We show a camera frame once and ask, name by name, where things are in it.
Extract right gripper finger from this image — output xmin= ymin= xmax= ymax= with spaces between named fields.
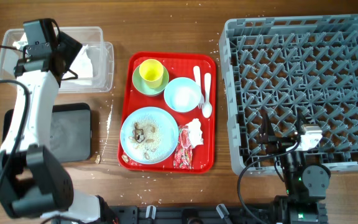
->
xmin=296 ymin=108 xmax=310 ymax=135
xmin=257 ymin=113 xmax=277 ymax=144

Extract white plastic spoon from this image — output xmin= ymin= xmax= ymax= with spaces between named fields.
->
xmin=202 ymin=73 xmax=213 ymax=118

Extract green bowl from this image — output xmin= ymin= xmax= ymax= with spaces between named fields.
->
xmin=132 ymin=66 xmax=169 ymax=96

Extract yellow plastic cup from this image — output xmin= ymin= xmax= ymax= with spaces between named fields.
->
xmin=139 ymin=59 xmax=164 ymax=89

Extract red snack wrapper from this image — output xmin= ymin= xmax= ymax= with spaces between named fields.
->
xmin=173 ymin=126 xmax=193 ymax=169

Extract light blue bowl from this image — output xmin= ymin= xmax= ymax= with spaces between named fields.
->
xmin=163 ymin=77 xmax=201 ymax=113

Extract white plastic fork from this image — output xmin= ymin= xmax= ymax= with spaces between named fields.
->
xmin=193 ymin=65 xmax=204 ymax=109

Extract light blue plate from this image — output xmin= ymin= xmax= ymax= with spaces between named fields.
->
xmin=120 ymin=106 xmax=178 ymax=165

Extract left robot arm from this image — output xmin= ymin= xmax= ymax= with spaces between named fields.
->
xmin=0 ymin=18 xmax=114 ymax=223

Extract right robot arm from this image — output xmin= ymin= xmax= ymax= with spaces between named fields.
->
xmin=257 ymin=112 xmax=331 ymax=223

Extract clear plastic waste bin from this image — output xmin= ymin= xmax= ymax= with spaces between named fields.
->
xmin=0 ymin=27 xmax=114 ymax=93

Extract grey dishwasher rack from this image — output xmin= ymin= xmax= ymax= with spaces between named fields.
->
xmin=219 ymin=14 xmax=358 ymax=175

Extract torn white napkin piece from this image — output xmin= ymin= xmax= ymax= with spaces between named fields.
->
xmin=186 ymin=118 xmax=203 ymax=148

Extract black plastic tray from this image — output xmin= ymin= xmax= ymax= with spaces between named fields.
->
xmin=0 ymin=99 xmax=91 ymax=163

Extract red serving tray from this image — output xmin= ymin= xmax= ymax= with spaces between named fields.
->
xmin=117 ymin=52 xmax=216 ymax=174

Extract nut shell on table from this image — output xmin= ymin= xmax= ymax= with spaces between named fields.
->
xmin=95 ymin=155 xmax=101 ymax=164

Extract food scraps on plate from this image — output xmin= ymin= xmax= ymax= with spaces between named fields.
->
xmin=129 ymin=122 xmax=160 ymax=161

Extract nut shell on tray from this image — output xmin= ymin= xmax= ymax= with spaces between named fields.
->
xmin=121 ymin=154 xmax=129 ymax=163

